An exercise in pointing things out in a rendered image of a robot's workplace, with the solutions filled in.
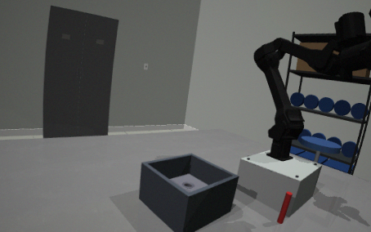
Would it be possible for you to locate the red peg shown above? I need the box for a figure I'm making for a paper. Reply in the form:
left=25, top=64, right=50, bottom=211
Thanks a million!
left=277, top=192, right=293, bottom=224

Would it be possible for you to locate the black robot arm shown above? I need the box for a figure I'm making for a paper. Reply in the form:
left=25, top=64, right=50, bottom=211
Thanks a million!
left=254, top=11, right=366, bottom=161

